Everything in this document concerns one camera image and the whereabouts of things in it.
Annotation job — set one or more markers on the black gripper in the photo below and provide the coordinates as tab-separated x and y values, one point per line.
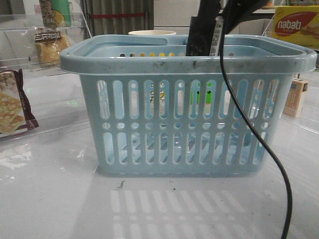
205	30

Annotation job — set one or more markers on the bagged bread clear wrapper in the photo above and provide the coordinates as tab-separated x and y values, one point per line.
49	43

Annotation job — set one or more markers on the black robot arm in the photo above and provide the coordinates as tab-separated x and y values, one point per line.
236	10

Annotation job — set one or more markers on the light blue plastic basket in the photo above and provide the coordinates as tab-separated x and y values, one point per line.
155	111

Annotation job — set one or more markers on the white drawer cabinet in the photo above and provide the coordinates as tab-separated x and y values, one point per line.
174	13

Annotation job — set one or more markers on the white paper cup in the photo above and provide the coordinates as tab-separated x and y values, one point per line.
152	32

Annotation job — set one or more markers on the yellow nabati wafer box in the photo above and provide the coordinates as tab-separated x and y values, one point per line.
297	24

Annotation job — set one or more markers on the small beige carton box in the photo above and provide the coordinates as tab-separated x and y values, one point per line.
295	99

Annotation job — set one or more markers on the clear acrylic shelf right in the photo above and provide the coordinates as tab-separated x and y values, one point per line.
309	118

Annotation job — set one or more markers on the clear acrylic shelf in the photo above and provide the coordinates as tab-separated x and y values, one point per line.
309	118
17	48

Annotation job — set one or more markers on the green yellow cartoon package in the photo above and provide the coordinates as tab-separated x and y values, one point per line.
55	13

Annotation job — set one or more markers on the clear acrylic shelf left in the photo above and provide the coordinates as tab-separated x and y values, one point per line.
17	48

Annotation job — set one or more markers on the brown cracker package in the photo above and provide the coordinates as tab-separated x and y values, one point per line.
16	116

